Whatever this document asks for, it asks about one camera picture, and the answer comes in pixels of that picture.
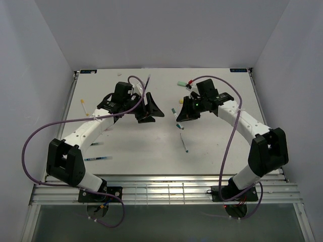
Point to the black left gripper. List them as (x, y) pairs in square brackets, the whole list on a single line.
[(153, 109)]

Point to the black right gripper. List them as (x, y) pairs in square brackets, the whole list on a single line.
[(186, 113)]

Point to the teal capped white marker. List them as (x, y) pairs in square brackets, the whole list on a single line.
[(175, 113)]

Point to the green capped white marker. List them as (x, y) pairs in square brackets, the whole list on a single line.
[(183, 143)]

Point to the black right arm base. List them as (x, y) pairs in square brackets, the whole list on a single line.
[(248, 196)]

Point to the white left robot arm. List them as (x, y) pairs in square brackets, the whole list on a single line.
[(65, 157)]

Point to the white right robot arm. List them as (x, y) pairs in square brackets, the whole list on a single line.
[(268, 147)]

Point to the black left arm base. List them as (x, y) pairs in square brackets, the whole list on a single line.
[(111, 194)]

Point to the dark purple pen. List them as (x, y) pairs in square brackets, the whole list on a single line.
[(148, 79)]

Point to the teal gel pen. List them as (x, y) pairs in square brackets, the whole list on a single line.
[(97, 143)]

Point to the blue gel pen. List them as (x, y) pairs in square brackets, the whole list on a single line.
[(98, 158)]

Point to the mint green highlighter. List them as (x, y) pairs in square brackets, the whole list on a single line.
[(182, 84)]

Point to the blue corner label right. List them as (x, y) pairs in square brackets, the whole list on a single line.
[(238, 70)]

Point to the blue corner label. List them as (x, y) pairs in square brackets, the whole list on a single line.
[(88, 71), (238, 70)]

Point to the yellow capped white marker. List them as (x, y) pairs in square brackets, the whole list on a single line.
[(84, 107)]

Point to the blue corner label left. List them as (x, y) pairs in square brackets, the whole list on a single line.
[(88, 71)]

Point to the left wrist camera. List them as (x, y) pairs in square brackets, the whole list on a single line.
[(138, 87)]

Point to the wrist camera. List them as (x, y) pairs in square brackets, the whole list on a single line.
[(138, 87), (191, 87)]

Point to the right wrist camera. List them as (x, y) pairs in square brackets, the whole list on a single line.
[(191, 87)]

